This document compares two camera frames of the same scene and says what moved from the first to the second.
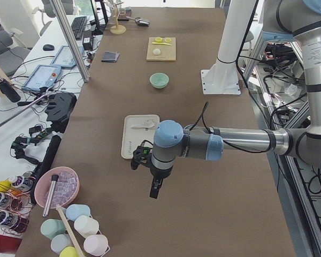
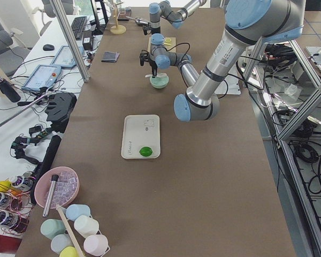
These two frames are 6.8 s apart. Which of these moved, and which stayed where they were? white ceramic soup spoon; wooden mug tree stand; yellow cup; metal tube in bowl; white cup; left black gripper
Moved: white ceramic soup spoon; left black gripper
Stayed: yellow cup; white cup; metal tube in bowl; wooden mug tree stand
